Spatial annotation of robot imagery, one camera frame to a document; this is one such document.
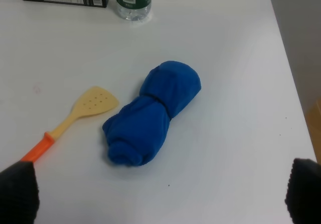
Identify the yellow spatula orange handle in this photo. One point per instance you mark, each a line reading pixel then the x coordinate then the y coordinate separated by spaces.
pixel 94 101

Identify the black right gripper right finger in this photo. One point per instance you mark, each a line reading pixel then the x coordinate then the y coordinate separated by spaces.
pixel 303 192

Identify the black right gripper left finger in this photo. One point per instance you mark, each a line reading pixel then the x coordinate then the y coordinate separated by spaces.
pixel 19 193

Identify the blue cloth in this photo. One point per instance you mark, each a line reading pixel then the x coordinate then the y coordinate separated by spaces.
pixel 136 134

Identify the clear water bottle green label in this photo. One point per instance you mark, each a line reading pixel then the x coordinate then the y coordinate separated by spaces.
pixel 133 10

